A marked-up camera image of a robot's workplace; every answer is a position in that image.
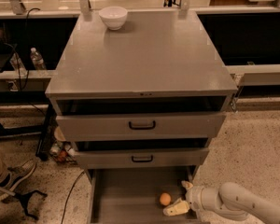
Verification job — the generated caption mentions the grey drawer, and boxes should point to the grey drawer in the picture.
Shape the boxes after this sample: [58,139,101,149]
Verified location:
[88,167,203,224]
[74,148,209,169]
[56,112,225,142]

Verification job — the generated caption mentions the basket of small items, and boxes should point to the basket of small items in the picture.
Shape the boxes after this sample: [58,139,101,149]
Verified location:
[49,126,78,166]

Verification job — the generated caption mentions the orange fruit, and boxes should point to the orange fruit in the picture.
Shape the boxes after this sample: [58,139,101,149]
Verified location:
[160,192,172,206]

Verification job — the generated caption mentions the grey middle drawer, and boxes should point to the grey middle drawer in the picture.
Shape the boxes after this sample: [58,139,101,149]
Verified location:
[74,148,209,169]

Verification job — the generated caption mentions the grey sneaker shoe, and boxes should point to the grey sneaker shoe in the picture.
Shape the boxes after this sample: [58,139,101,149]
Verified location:
[0,159,36,191]

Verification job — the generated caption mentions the grey metal drawer cabinet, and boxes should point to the grey metal drawer cabinet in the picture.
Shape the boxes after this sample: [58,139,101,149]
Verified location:
[45,9,239,179]

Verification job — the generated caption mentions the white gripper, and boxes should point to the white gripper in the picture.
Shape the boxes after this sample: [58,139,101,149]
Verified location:
[163,180,222,217]

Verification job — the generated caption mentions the black floor cable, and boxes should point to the black floor cable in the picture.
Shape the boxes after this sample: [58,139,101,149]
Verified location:
[60,170,86,224]

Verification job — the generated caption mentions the black stand base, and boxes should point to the black stand base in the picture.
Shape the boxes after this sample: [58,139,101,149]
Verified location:
[0,187,47,220]

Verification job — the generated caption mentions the grey top drawer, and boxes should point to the grey top drawer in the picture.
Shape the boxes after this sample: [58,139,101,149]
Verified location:
[56,112,225,142]

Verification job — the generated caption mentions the white ceramic bowl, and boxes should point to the white ceramic bowl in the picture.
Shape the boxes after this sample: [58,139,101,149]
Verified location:
[99,7,128,30]

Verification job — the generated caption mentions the black side table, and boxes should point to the black side table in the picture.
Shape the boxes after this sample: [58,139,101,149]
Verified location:
[0,38,54,161]

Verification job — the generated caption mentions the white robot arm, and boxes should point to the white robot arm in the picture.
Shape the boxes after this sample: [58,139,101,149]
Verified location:
[163,180,280,224]

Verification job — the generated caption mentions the clear plastic water bottle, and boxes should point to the clear plastic water bottle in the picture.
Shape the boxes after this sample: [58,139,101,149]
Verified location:
[30,48,47,70]

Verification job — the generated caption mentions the grey bottom drawer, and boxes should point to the grey bottom drawer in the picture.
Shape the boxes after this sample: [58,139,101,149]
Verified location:
[88,167,203,224]

